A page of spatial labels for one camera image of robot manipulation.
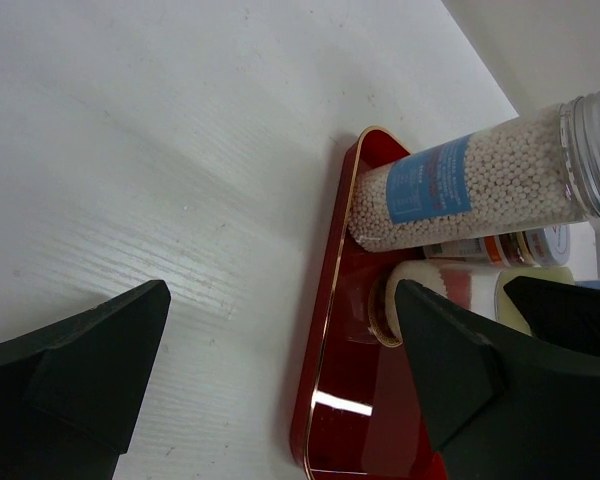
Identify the yellow lid spice jar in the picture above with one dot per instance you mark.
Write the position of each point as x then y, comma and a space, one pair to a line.
479, 289

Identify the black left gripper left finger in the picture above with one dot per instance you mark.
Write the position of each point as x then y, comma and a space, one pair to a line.
71, 392

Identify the brown spice jar white lid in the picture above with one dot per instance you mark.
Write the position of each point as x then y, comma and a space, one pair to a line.
543, 247

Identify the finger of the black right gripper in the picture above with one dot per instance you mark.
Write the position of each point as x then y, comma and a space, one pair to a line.
564, 315

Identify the white bead bottle silver cap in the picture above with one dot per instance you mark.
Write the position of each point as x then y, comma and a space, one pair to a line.
536, 170

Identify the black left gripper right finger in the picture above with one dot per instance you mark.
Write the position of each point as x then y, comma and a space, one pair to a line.
497, 403

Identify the red lacquer tray gold rim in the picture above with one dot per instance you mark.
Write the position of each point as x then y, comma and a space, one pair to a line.
356, 414

